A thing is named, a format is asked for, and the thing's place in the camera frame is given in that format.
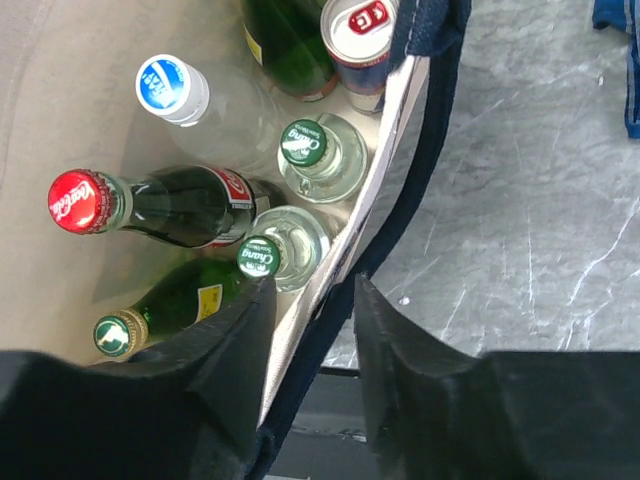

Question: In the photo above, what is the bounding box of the beige canvas tote bag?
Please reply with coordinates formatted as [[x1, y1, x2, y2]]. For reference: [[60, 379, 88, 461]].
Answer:
[[1, 1, 459, 479]]

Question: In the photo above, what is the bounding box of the green gold-capped glass bottle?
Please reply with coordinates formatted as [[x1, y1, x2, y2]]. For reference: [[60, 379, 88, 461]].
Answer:
[[240, 0, 338, 102]]

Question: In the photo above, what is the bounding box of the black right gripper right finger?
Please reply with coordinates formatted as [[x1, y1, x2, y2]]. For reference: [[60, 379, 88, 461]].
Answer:
[[354, 276, 477, 450]]

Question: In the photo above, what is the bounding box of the red bull can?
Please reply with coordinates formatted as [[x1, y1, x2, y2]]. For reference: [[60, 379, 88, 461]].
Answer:
[[320, 0, 399, 114]]

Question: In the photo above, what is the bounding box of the green beer bottle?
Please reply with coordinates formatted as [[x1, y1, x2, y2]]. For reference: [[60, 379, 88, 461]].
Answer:
[[93, 257, 247, 358]]

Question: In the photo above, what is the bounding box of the clear water bottle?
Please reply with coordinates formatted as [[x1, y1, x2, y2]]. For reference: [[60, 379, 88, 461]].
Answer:
[[135, 53, 289, 178]]

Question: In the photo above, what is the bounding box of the dark cola bottle red cap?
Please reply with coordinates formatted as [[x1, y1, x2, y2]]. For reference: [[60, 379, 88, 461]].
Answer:
[[48, 165, 286, 249]]

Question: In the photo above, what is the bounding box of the clear Chang soda bottle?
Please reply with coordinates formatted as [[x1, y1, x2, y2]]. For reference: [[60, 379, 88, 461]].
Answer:
[[277, 113, 368, 204], [236, 206, 331, 293]]

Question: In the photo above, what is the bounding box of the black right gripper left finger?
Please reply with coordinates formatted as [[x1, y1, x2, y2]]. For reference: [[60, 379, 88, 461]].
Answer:
[[90, 277, 277, 455]]

